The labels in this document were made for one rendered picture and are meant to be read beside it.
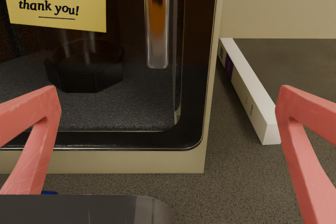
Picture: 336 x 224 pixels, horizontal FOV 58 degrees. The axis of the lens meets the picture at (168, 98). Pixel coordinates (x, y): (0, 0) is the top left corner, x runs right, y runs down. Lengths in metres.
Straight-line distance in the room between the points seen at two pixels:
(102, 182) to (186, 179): 0.10
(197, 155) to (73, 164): 0.15
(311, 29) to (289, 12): 0.08
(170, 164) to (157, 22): 0.21
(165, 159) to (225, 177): 0.08
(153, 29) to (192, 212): 0.21
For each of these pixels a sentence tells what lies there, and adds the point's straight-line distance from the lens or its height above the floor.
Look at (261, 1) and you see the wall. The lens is 0.74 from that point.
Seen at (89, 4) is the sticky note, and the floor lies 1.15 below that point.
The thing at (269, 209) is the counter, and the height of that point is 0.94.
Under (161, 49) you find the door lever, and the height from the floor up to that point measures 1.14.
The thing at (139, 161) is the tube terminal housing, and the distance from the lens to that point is 0.36.
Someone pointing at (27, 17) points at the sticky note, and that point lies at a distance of 0.27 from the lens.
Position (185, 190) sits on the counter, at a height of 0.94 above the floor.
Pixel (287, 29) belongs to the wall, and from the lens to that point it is 0.79.
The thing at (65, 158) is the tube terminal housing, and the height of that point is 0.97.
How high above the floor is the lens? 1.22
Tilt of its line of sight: 35 degrees down
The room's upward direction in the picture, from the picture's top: 1 degrees clockwise
